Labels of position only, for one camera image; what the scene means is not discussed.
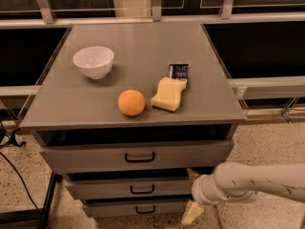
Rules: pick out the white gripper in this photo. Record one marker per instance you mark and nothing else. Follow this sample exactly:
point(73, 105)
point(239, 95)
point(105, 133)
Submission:
point(197, 188)

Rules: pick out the grey drawer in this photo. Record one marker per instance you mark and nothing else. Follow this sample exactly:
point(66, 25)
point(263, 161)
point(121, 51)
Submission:
point(136, 156)
point(129, 187)
point(136, 207)

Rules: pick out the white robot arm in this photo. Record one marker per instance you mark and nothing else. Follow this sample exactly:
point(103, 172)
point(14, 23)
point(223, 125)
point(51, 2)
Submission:
point(240, 183)

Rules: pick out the grey drawer cabinet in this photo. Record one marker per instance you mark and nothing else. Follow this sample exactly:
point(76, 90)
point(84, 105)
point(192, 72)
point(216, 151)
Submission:
point(133, 134)

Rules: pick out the yellow sponge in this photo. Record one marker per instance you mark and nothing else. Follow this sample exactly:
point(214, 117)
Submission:
point(168, 95)

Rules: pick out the orange fruit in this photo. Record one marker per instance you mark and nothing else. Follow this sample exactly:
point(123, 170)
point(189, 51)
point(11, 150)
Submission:
point(131, 103)

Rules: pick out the dark blue snack packet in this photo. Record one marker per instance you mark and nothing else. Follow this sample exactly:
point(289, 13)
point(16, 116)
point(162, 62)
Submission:
point(179, 71)

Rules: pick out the black metal stand leg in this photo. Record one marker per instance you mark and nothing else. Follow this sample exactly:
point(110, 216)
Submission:
point(40, 214)

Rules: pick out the white ceramic bowl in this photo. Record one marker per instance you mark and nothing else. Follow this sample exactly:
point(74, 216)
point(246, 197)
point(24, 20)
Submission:
point(94, 62)

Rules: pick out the metal window railing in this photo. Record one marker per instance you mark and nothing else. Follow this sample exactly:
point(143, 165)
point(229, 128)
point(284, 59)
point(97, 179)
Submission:
point(152, 15)

